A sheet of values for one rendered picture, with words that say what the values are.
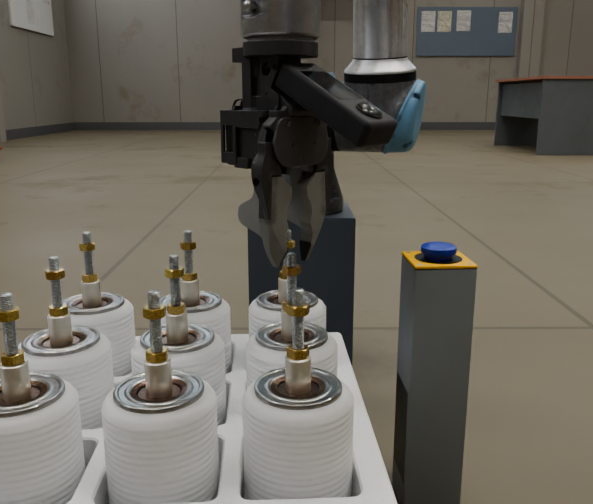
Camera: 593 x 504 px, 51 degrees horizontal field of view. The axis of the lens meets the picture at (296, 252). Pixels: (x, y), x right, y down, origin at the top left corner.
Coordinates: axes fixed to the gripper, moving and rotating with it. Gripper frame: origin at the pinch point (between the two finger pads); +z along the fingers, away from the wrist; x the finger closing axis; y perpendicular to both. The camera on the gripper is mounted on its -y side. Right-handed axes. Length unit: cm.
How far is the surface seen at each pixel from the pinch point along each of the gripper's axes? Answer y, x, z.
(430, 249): -5.4, -15.9, 1.5
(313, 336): -1.2, -1.4, 9.1
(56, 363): 12.4, 19.9, 9.7
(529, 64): 406, -901, -63
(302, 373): -9.2, 8.3, 7.4
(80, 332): 16.8, 15.3, 9.1
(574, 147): 176, -519, 28
